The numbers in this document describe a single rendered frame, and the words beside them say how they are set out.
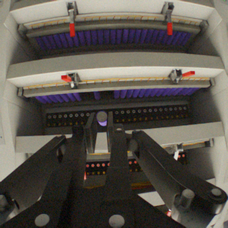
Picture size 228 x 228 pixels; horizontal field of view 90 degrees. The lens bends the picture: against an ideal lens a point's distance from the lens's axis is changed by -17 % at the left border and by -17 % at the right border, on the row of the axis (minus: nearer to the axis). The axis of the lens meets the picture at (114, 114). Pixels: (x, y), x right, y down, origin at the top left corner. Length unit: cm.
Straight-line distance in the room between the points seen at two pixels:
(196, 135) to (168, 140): 9
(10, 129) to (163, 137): 40
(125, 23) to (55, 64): 23
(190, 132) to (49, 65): 41
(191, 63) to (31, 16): 46
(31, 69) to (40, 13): 17
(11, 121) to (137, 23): 45
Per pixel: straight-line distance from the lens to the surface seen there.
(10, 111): 42
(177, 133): 39
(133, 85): 37
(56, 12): 45
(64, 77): 28
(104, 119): 20
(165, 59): 37
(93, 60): 34
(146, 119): 49
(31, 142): 40
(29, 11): 47
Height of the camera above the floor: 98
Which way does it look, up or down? 6 degrees up
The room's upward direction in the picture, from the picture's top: 177 degrees clockwise
